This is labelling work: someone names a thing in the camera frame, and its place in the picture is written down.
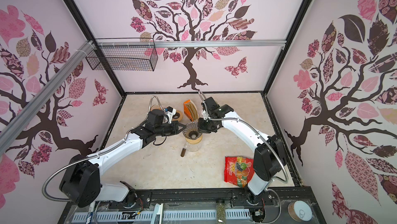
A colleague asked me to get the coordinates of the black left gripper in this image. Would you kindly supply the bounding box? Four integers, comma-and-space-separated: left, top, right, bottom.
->
156, 122, 187, 138

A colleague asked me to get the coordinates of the clear glass dripper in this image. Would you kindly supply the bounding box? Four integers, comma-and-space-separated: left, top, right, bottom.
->
183, 122, 202, 139

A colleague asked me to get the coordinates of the wooden ring dripper holder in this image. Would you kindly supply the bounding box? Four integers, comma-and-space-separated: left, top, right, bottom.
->
186, 136, 203, 145

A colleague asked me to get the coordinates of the clear glass server jug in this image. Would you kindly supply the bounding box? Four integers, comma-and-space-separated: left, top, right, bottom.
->
181, 142, 201, 157

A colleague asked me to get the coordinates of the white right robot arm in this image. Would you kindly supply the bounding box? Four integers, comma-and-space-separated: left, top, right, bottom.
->
198, 95, 289, 196

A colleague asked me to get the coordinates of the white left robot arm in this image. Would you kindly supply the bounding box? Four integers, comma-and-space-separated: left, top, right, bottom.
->
60, 109, 186, 208

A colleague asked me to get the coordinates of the orange coffee filter box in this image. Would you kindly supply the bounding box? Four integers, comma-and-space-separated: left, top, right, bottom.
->
184, 99, 199, 122

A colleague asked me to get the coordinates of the red candy bag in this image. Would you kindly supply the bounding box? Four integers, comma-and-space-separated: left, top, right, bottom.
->
224, 156, 254, 188

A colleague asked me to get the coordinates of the round white brown device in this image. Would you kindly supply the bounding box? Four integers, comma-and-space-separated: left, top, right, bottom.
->
288, 201, 313, 222

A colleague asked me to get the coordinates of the wooden ring dripper stand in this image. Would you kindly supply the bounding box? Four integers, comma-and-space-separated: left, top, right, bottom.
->
172, 110, 184, 121

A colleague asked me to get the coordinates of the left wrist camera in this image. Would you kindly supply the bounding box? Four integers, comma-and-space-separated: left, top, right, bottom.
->
164, 106, 177, 124

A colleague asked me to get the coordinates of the white slotted cable duct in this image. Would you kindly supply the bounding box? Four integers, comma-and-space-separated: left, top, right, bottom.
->
71, 208, 251, 224

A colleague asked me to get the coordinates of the black wire basket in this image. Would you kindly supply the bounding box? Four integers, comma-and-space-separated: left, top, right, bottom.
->
85, 39, 159, 72

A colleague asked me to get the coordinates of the aluminium rail back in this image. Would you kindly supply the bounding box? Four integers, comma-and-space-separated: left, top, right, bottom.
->
97, 40, 286, 48

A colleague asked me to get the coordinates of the aluminium rail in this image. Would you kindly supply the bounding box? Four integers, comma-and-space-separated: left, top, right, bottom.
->
97, 40, 286, 48
1, 41, 94, 154

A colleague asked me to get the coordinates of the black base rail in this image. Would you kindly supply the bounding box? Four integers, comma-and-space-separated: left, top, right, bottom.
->
58, 187, 326, 224

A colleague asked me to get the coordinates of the aluminium rail left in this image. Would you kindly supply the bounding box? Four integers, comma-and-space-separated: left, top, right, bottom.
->
1, 41, 94, 154

